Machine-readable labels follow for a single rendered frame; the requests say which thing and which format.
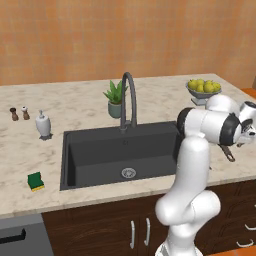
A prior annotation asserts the dark wood drawer front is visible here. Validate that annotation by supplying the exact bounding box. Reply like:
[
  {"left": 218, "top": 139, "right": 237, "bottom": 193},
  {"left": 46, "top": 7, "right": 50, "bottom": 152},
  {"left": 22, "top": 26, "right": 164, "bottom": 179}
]
[
  {"left": 213, "top": 203, "right": 256, "bottom": 236},
  {"left": 199, "top": 229, "right": 256, "bottom": 256}
]

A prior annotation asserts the dark grey curved tap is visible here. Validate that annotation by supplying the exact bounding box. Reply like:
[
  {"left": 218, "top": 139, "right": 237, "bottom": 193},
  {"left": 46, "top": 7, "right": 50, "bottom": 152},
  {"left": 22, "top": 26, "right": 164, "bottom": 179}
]
[{"left": 119, "top": 71, "right": 139, "bottom": 135}]

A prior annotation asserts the grey dishwasher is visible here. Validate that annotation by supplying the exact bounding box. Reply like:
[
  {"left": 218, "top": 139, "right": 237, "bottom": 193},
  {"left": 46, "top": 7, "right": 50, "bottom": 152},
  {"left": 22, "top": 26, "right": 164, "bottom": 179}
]
[{"left": 0, "top": 213, "right": 55, "bottom": 256}]

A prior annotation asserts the grey fruit bowl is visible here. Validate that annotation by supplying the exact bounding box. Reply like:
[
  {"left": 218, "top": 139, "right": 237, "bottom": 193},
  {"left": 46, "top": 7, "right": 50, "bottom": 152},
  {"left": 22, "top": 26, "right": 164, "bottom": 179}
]
[{"left": 185, "top": 82, "right": 222, "bottom": 106}]

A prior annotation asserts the dark grey sink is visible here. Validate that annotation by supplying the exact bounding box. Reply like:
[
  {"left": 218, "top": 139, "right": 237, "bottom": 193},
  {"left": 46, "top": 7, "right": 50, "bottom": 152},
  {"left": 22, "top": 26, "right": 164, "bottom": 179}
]
[{"left": 59, "top": 120, "right": 183, "bottom": 192}]

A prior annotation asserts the brown shaker with white top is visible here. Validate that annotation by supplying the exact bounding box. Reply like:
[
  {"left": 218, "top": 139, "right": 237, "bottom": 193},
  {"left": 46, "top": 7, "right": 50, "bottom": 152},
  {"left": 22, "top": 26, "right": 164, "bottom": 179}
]
[{"left": 20, "top": 105, "right": 31, "bottom": 121}]

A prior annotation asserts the white soap dispenser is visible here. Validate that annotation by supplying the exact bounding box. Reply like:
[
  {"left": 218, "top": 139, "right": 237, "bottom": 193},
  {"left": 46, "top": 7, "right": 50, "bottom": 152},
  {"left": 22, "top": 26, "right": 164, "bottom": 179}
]
[{"left": 34, "top": 109, "right": 54, "bottom": 141}]

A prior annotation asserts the brown shaker with dark top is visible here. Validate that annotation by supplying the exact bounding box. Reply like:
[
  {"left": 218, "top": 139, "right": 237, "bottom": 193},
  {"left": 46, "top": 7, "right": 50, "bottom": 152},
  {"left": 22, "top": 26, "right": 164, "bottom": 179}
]
[{"left": 9, "top": 106, "right": 20, "bottom": 122}]

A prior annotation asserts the white cupboard door handle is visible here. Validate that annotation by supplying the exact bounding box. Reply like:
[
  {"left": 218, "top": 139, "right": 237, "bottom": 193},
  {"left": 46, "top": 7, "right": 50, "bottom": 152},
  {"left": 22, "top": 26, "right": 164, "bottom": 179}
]
[
  {"left": 129, "top": 220, "right": 136, "bottom": 250},
  {"left": 143, "top": 217, "right": 151, "bottom": 247}
]

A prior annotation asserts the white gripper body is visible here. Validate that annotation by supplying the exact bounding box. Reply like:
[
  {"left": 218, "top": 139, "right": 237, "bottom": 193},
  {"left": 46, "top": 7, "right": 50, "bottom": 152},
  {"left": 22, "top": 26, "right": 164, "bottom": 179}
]
[{"left": 237, "top": 123, "right": 256, "bottom": 148}]

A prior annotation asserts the black dishwasher handle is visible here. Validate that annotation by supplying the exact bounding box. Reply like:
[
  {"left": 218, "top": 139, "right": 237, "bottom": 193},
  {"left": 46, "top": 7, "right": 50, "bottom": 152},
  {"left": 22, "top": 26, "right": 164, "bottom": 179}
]
[{"left": 0, "top": 228, "right": 27, "bottom": 245}]

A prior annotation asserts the green and yellow sponge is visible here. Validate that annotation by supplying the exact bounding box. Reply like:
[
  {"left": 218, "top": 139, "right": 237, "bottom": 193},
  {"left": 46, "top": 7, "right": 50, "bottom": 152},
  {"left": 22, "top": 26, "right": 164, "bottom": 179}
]
[{"left": 26, "top": 171, "right": 46, "bottom": 193}]

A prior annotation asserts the pan with brown handle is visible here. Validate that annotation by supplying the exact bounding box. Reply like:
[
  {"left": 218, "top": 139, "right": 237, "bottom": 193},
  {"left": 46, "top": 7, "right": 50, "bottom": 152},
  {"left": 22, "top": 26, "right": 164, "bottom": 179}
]
[{"left": 219, "top": 144, "right": 237, "bottom": 164}]

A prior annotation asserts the dark wood cupboard door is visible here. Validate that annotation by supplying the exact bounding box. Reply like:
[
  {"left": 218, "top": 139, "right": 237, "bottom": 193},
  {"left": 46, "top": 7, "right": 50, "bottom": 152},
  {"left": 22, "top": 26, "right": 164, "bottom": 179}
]
[
  {"left": 138, "top": 193, "right": 174, "bottom": 256},
  {"left": 41, "top": 196, "right": 141, "bottom": 256}
]

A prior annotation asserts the green plant in grey pot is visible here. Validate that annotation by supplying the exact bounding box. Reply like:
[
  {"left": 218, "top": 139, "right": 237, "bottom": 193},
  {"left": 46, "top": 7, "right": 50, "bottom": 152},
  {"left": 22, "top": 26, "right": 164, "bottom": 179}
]
[{"left": 102, "top": 79, "right": 130, "bottom": 120}]

